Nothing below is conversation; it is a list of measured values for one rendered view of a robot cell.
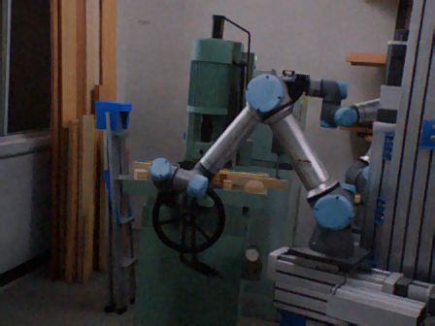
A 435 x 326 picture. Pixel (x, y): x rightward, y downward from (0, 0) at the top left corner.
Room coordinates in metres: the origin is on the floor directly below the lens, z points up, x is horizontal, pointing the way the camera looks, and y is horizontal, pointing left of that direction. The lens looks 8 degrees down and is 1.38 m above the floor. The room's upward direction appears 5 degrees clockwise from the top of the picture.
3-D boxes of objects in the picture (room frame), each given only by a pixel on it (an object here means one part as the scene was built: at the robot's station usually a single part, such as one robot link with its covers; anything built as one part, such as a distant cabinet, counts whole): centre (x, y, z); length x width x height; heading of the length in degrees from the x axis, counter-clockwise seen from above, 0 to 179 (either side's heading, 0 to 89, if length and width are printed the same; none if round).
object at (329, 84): (2.65, -0.44, 1.34); 0.11 x 0.08 x 0.09; 85
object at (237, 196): (2.68, 0.08, 0.87); 0.61 x 0.30 x 0.06; 85
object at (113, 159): (3.57, 0.55, 0.58); 0.27 x 0.25 x 1.16; 77
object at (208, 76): (2.79, 0.06, 1.35); 0.18 x 0.18 x 0.31
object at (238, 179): (2.78, -0.01, 0.92); 0.60 x 0.02 x 0.04; 85
